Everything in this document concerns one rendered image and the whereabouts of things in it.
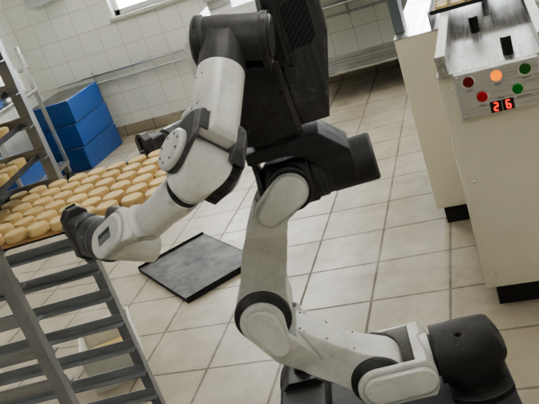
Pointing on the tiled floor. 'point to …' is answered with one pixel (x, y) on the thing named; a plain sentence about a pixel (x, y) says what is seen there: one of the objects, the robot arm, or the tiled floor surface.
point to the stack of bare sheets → (195, 266)
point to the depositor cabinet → (431, 116)
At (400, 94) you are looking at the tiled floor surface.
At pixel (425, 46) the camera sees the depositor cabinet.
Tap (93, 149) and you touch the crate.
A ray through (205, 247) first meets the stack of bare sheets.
